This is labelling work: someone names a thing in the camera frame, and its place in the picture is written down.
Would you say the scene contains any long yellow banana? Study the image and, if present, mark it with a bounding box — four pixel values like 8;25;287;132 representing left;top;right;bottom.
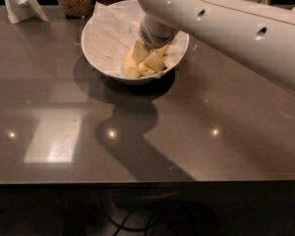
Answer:
153;44;168;57

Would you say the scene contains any left yellow banana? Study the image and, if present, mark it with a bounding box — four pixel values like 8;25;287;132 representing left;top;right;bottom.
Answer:
122;47;141;79

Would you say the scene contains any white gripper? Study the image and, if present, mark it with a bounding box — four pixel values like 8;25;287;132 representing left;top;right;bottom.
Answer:
132;15;178;72

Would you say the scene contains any small lower yellow banana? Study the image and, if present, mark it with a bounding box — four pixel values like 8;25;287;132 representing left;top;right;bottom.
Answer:
138;62;155;77

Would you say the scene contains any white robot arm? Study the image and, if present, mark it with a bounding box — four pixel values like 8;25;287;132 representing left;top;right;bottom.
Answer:
138;0;295;93

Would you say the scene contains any white ceramic bowl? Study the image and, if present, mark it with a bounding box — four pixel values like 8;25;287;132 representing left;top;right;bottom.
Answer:
81;0;190;86

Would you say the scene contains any white paper stand left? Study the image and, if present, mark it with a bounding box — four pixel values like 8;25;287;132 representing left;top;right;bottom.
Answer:
4;0;48;24

